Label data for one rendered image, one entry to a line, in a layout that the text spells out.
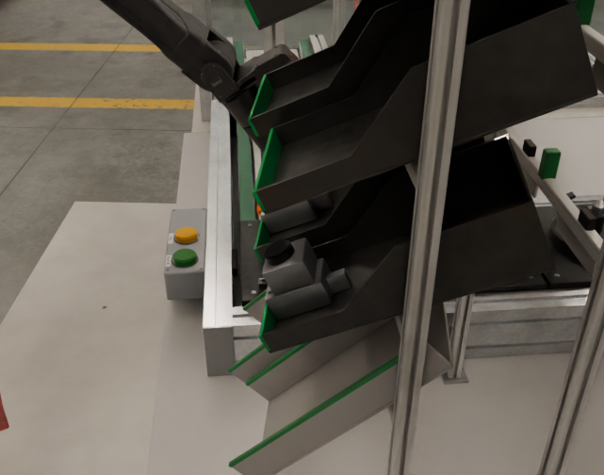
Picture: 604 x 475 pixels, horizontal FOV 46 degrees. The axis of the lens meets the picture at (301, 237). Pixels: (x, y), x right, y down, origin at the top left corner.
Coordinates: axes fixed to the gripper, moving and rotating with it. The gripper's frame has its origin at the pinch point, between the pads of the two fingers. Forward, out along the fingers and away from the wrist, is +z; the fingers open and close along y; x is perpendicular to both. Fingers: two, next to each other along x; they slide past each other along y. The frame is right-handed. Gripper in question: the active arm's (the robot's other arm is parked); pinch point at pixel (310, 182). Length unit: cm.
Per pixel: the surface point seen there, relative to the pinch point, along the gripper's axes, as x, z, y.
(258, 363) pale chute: 12.0, 0.6, -33.4
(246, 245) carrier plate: 16.8, 5.3, 3.2
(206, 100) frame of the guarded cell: 28, 4, 81
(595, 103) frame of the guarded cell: -60, 70, 82
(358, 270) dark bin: -8.0, -9.3, -40.8
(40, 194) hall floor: 152, 31, 197
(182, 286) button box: 28.3, 2.3, -2.5
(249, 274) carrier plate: 16.5, 5.5, -5.5
